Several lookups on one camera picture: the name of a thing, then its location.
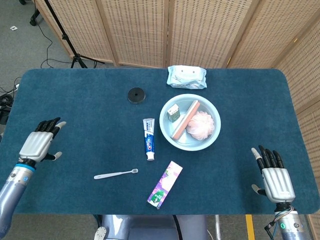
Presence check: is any yellow floor tape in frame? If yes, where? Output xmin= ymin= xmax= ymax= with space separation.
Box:
xmin=245 ymin=214 xmax=256 ymax=240

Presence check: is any black floor cable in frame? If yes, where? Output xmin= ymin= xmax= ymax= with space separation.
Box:
xmin=34 ymin=9 xmax=98 ymax=69

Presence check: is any black tripod stand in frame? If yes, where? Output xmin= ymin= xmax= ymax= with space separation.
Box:
xmin=43 ymin=0 xmax=106 ymax=69

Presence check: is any woven folding screen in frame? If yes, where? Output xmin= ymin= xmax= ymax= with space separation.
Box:
xmin=34 ymin=0 xmax=320 ymax=240

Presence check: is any grey robot torso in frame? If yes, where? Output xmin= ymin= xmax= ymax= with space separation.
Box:
xmin=93 ymin=214 xmax=210 ymax=240

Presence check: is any green tissue pack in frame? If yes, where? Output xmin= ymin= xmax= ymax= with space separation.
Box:
xmin=167 ymin=103 xmax=182 ymax=122

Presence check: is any light blue plastic basin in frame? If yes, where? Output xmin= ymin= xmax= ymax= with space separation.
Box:
xmin=159 ymin=93 xmax=222 ymax=152

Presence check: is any black round disc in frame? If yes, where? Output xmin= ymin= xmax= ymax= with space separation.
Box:
xmin=127 ymin=86 xmax=147 ymax=105

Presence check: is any white toothbrush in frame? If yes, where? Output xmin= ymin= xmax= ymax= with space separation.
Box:
xmin=93 ymin=168 xmax=139 ymax=180

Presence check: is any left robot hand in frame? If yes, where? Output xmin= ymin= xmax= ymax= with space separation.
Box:
xmin=18 ymin=116 xmax=67 ymax=164

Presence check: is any purple toothpaste carton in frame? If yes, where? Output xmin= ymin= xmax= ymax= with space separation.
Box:
xmin=146 ymin=160 xmax=184 ymax=210

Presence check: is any beige plastic case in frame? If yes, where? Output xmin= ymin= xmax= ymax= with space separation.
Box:
xmin=171 ymin=99 xmax=201 ymax=140

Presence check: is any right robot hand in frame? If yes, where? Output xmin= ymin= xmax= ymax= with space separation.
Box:
xmin=251 ymin=145 xmax=296 ymax=203

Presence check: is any blue table cloth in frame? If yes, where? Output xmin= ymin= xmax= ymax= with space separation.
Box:
xmin=0 ymin=68 xmax=317 ymax=216

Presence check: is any black cable bundle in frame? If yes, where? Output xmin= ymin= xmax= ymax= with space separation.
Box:
xmin=0 ymin=84 xmax=20 ymax=126

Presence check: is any blue white toothpaste tube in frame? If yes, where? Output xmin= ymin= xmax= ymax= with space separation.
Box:
xmin=142 ymin=117 xmax=156 ymax=162

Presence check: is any pink bath loofah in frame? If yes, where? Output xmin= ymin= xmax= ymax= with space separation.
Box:
xmin=186 ymin=110 xmax=215 ymax=141

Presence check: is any pale blue wet wipes pack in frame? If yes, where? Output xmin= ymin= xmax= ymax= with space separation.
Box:
xmin=166 ymin=65 xmax=208 ymax=90

